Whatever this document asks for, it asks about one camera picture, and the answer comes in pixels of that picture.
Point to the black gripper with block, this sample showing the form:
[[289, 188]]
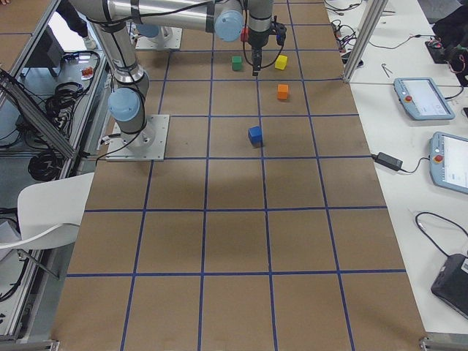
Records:
[[258, 41]]

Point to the red wooden block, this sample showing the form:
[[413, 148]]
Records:
[[244, 37]]

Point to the silver robot arm holding block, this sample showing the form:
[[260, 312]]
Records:
[[229, 20]]

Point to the green wooden block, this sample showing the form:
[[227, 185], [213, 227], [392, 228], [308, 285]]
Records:
[[236, 63]]

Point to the yellow wooden block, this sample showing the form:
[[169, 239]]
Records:
[[281, 62]]

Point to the orange wooden block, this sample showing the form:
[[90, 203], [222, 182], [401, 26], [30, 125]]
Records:
[[282, 92]]

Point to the blue wooden block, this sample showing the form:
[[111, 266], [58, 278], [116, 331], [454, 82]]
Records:
[[255, 136]]

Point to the metal allen key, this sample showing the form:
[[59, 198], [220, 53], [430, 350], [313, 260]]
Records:
[[385, 69]]

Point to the black power adapter brick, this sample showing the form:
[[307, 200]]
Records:
[[388, 161]]

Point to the upper teach pendant tablet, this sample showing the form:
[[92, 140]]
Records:
[[422, 100]]

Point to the teach pendant tablet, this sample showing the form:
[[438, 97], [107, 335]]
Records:
[[448, 161], [422, 100]]

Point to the red snack packet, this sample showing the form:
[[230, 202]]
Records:
[[87, 72]]

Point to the lower teach pendant tablet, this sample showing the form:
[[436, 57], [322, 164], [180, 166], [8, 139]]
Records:
[[448, 161]]

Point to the white chair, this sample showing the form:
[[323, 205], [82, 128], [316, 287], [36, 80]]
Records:
[[50, 213]]

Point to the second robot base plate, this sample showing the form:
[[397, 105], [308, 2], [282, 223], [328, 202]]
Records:
[[167, 38]]

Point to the aluminium frame post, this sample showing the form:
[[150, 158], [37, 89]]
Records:
[[368, 23]]

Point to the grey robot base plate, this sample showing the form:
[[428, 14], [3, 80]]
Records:
[[150, 144]]

